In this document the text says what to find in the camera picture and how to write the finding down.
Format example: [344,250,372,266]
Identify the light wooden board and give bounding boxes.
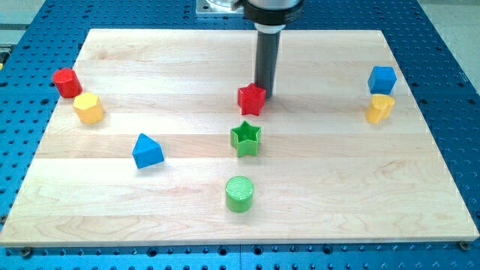
[1,28,479,248]

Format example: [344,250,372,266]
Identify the left board clamp screw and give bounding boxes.
[19,247,33,259]

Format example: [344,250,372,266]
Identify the board clamp screw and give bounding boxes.
[19,247,33,259]
[458,241,470,251]

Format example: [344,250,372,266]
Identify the right board clamp screw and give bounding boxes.
[458,241,470,251]

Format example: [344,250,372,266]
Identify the green star block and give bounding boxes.
[230,121,262,158]

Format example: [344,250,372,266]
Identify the red star block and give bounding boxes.
[237,83,266,116]

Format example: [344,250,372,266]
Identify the green cylinder block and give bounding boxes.
[225,175,254,213]

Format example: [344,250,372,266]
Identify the blue triangle block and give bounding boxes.
[132,133,164,169]

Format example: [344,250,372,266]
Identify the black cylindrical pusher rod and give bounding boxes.
[254,31,281,99]

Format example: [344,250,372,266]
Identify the yellow heart block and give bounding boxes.
[365,94,395,124]

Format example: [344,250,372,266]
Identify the blue cube block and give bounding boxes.
[367,66,397,95]

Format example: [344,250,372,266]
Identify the yellow hexagon block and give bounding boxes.
[73,92,104,125]

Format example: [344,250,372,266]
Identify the red cylinder block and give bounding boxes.
[52,68,83,98]

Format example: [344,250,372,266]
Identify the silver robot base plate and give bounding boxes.
[196,0,243,15]

